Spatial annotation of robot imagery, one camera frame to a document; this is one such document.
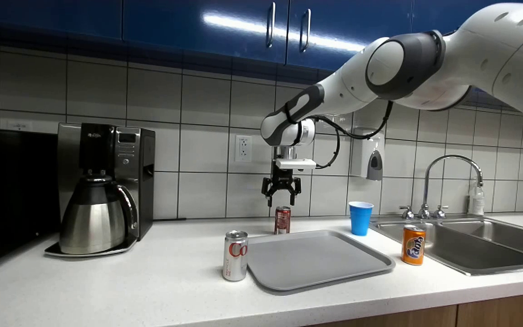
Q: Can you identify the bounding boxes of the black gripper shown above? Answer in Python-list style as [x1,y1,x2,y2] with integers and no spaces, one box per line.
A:
[260,170,304,210]

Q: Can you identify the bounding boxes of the dark red soda can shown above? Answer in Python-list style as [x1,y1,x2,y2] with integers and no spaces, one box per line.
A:
[273,206,293,237]

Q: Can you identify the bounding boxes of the silver diet cola can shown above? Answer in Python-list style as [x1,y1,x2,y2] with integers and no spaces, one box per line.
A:
[222,230,251,284]

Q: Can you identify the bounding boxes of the orange soda can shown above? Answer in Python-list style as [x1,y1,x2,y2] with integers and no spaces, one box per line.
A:
[402,224,427,268]

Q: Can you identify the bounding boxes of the gray plastic tray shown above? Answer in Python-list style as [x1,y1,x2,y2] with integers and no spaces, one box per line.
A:
[246,230,397,295]

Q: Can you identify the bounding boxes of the blue plastic cup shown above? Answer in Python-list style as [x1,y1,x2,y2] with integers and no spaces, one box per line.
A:
[348,201,377,239]

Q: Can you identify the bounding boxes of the black steel coffee maker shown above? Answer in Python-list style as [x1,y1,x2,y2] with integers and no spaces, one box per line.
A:
[44,123,157,261]

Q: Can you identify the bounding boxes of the chrome gooseneck faucet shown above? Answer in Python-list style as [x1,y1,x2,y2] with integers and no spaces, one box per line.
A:
[422,153,487,221]

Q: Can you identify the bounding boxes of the stainless steel coffee carafe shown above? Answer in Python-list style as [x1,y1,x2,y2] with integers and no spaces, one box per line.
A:
[59,177,139,257]

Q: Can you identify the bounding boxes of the clear soap bottle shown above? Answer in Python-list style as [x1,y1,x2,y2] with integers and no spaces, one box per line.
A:
[467,184,487,219]

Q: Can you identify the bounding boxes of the stainless steel double sink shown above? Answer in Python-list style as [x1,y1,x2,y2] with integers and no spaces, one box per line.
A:
[373,217,523,279]

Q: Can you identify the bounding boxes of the wooden base cabinet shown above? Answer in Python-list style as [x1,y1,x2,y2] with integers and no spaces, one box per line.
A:
[313,290,523,327]

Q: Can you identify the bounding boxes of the black microwave oven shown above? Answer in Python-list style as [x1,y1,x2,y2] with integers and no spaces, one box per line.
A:
[0,126,62,277]

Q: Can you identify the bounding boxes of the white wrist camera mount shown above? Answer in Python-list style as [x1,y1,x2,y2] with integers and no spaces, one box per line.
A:
[273,157,318,173]

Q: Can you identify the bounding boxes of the white wall outlet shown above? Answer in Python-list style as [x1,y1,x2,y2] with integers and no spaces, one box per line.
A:
[235,133,255,164]

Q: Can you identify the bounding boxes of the white wall soap dispenser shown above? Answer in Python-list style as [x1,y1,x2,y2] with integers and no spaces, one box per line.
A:
[351,132,387,182]

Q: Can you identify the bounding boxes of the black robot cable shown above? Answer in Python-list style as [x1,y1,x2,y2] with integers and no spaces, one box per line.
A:
[308,99,397,172]

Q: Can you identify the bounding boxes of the metal cabinet door handle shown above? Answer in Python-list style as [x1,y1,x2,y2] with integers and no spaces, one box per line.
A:
[298,8,313,55]
[266,0,279,52]

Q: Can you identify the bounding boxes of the blue glossy wall cabinets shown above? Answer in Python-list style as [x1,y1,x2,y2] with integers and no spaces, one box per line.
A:
[0,0,523,112]

